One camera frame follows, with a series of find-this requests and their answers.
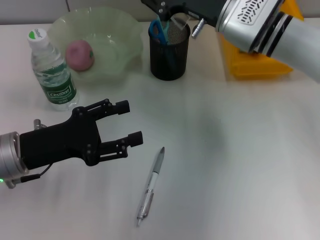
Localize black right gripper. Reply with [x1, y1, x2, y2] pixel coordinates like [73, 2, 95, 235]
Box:
[140, 0, 228, 28]

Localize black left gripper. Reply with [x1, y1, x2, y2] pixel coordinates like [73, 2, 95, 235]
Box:
[19, 98, 144, 171]

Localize blue scissors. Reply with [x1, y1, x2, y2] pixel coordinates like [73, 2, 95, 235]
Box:
[149, 19, 177, 70]

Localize clear green-label water bottle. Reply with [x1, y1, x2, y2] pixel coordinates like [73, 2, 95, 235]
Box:
[26, 27, 80, 112]

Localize pink toy peach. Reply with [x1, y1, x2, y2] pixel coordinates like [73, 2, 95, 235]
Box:
[65, 39, 95, 72]

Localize silver ballpoint pen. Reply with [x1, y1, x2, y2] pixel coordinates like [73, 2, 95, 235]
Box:
[136, 146, 166, 228]

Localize black mesh pen holder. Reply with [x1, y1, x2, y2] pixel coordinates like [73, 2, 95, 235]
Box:
[148, 18, 191, 81]

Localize pale green wavy fruit bowl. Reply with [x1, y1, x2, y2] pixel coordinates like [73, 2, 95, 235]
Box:
[47, 6, 144, 87]

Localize yellow plastic bin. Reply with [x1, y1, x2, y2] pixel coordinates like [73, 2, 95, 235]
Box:
[219, 0, 305, 80]

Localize right gripper cable with plug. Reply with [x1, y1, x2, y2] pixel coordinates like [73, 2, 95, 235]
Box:
[191, 17, 206, 39]

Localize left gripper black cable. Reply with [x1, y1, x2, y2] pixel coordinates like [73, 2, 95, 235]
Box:
[6, 119, 53, 190]

